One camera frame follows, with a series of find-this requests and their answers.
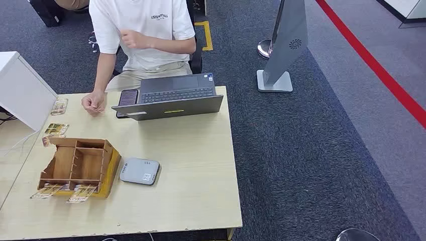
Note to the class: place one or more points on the black office chair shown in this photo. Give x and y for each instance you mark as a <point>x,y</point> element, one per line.
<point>196,63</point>

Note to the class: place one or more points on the grey laptop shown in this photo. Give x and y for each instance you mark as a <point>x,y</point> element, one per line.
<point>173,109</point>

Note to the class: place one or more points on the grey sign stand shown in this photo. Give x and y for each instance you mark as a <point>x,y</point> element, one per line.
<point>288,43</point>

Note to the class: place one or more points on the person's left hand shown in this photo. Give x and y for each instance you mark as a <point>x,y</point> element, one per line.
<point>133,40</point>

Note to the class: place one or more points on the white cabinet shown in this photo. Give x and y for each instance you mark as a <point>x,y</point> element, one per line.
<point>409,8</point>

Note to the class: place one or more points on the chrome stanchion base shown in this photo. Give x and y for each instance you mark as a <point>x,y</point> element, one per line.
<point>356,235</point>
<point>263,48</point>

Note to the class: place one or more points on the red floor tape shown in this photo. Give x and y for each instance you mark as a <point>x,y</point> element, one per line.
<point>376,66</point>

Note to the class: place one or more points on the person's left forearm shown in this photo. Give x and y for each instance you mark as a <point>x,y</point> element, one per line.
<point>173,46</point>

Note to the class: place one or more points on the person's right hand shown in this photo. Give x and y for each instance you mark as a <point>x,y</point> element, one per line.
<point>94,103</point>

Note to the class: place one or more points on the black swivel stool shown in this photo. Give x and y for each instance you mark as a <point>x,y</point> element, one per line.
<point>94,41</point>

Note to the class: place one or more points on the black smartphone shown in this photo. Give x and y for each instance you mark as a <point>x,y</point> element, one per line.
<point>128,98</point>

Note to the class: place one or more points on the person in background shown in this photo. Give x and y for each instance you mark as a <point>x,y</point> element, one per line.
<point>71,3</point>

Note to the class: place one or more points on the wooden compartment organiser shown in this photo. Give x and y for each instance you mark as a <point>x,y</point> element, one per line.
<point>83,163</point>

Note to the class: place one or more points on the white box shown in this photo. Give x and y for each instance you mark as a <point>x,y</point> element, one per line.
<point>23,89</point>

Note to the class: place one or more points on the black bag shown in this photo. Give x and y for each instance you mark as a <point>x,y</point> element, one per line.
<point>48,13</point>

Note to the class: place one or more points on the yellow floor tape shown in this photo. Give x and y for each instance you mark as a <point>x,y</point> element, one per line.
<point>208,35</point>

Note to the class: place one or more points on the person's right forearm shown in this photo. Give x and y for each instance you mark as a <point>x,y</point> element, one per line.
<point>103,73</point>

